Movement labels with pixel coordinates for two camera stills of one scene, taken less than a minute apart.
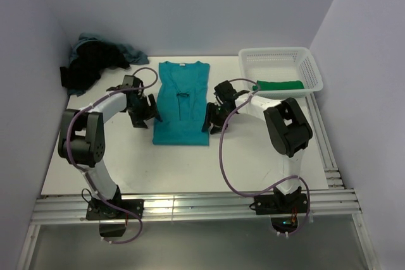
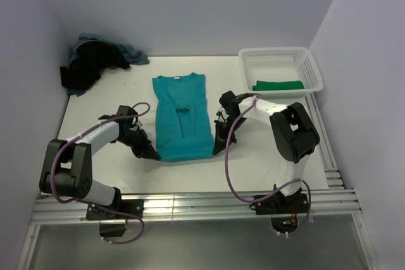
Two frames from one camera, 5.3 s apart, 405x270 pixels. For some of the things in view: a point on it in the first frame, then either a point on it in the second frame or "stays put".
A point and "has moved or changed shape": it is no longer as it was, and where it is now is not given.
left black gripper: (150, 112) → (145, 150)
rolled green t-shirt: (290, 85) stays put
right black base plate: (280, 204) stays put
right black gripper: (211, 118) → (221, 138)
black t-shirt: (92, 58) stays put
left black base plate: (99, 210) stays put
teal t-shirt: (182, 98) has moved or changed shape
